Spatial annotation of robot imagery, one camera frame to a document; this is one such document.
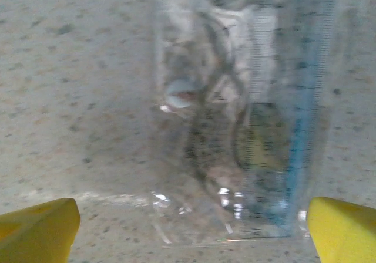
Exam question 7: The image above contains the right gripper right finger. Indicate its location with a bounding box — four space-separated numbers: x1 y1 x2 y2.
305 197 376 263

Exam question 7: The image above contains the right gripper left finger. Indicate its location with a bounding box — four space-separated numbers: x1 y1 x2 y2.
0 197 82 263

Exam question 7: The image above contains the clear bag of rulers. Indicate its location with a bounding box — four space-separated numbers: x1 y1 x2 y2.
148 0 349 248

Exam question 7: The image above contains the blue transparent ruler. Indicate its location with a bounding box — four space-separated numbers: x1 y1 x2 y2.
273 0 343 236

